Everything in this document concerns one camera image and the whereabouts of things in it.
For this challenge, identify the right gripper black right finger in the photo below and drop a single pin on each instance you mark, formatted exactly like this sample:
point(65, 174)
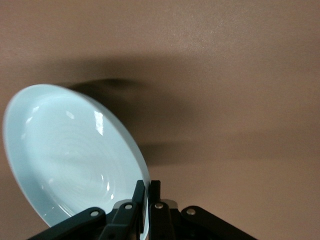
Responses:
point(160, 217)

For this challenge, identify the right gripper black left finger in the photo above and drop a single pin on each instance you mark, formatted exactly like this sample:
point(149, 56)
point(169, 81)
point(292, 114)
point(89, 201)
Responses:
point(126, 215)

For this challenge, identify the light blue round plate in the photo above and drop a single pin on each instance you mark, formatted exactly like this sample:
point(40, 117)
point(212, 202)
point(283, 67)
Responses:
point(70, 150)

